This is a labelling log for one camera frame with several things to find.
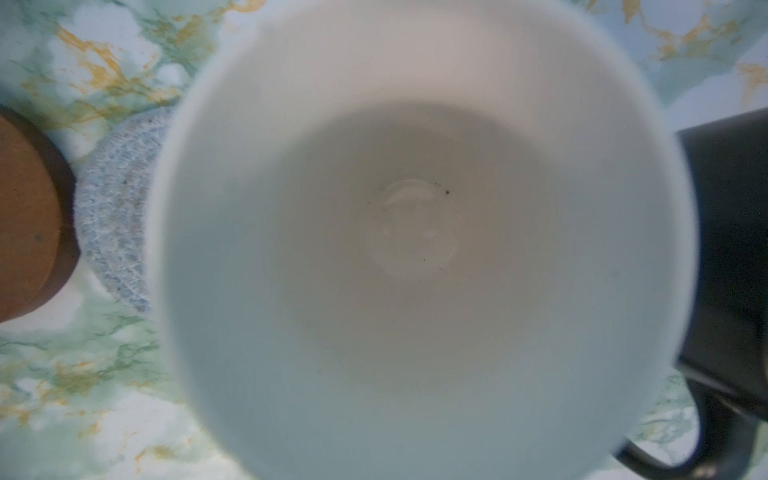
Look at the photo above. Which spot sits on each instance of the brown wooden round coaster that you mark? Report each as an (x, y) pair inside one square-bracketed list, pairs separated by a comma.
[(39, 250)]

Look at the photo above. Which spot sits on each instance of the grey woven round coaster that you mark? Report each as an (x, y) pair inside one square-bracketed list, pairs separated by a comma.
[(110, 204)]

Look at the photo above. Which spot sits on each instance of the white mug back row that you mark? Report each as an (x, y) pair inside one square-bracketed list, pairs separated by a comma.
[(420, 240)]

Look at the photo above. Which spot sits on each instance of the black mug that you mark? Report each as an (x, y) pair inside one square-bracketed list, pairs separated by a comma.
[(724, 355)]

